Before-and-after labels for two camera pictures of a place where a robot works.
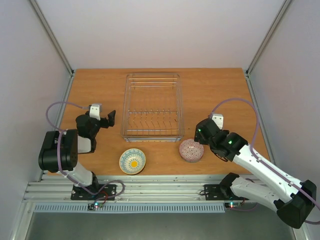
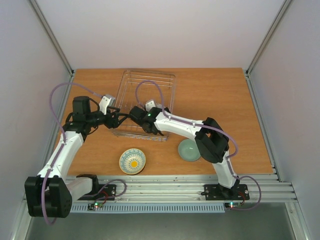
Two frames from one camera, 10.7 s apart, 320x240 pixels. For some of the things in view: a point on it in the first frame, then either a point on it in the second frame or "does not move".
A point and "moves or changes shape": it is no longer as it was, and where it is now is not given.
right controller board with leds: (232, 205) does not move
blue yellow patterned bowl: (132, 161) does not move
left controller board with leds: (92, 206) does not move
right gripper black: (202, 133) -> (136, 114)
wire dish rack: (152, 108) moves or changes shape
